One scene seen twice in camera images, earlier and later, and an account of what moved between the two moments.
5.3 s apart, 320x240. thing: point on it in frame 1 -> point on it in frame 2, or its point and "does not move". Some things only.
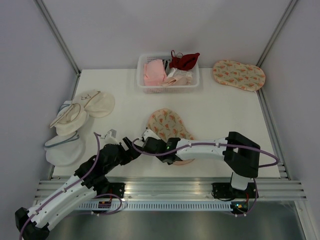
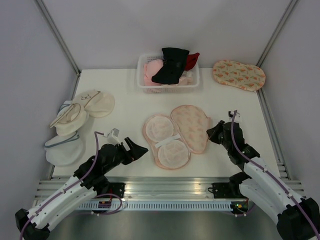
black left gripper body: [120, 159] does not move
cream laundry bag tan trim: [70, 121] does not move
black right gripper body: [160, 158] -> [225, 143]
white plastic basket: [192, 86] does not move
